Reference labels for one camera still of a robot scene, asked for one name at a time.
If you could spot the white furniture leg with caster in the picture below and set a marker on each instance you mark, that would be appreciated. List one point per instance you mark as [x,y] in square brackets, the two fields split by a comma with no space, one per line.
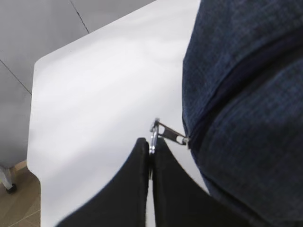
[7,177]

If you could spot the dark navy lunch bag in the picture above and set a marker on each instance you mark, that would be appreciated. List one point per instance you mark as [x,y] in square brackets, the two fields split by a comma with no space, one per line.
[242,107]

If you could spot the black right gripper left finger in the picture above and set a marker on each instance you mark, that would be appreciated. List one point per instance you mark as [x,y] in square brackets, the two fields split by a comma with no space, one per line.
[122,202]

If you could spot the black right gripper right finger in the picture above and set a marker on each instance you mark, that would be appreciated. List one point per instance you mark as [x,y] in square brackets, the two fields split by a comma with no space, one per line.
[179,201]

